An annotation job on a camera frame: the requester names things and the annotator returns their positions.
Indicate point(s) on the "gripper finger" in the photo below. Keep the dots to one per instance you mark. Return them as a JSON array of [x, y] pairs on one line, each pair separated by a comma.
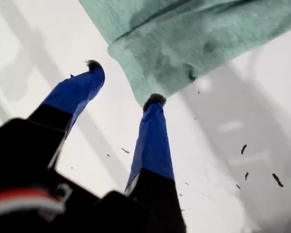
[[75, 92], [152, 145]]

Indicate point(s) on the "pale green T-shirt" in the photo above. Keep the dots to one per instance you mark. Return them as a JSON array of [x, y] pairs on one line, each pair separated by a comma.
[[184, 36]]

